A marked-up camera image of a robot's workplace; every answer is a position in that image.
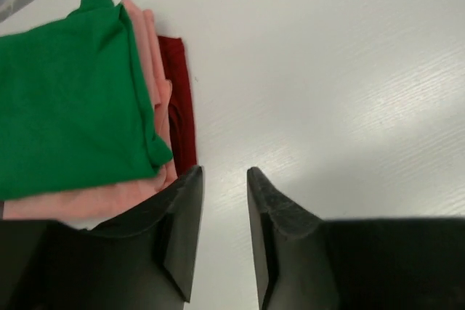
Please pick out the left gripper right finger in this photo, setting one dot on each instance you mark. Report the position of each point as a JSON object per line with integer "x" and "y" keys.
{"x": 304, "y": 262}

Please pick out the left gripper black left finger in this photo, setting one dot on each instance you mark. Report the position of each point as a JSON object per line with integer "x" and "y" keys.
{"x": 141, "y": 259}

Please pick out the green t shirt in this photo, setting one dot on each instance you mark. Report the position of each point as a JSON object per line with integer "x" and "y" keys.
{"x": 75, "y": 108}

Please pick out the pink folded t shirt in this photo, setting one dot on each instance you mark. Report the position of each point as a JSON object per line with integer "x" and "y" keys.
{"x": 86, "y": 208}

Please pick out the dark red folded t shirt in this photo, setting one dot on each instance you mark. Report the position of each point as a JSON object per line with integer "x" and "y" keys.
{"x": 181, "y": 116}

